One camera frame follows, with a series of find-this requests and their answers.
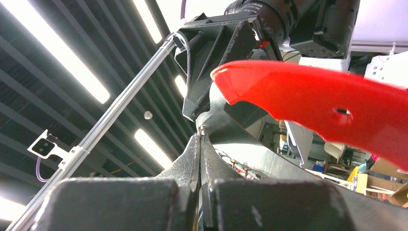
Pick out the grey red key holder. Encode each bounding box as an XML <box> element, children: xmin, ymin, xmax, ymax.
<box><xmin>197</xmin><ymin>60</ymin><xmax>408</xmax><ymax>231</ymax></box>

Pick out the overhead camera on pole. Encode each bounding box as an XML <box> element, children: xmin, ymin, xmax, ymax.
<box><xmin>27</xmin><ymin>129</ymin><xmax>69</xmax><ymax>160</ymax></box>

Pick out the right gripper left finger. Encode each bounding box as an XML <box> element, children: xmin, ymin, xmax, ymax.
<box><xmin>154</xmin><ymin>135</ymin><xmax>201</xmax><ymax>231</ymax></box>

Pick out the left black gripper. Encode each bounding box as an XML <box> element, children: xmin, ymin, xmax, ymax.
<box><xmin>175</xmin><ymin>0</ymin><xmax>360</xmax><ymax>121</ymax></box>

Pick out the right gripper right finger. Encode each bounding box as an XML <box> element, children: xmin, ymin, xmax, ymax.
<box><xmin>201</xmin><ymin>135</ymin><xmax>242</xmax><ymax>231</ymax></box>

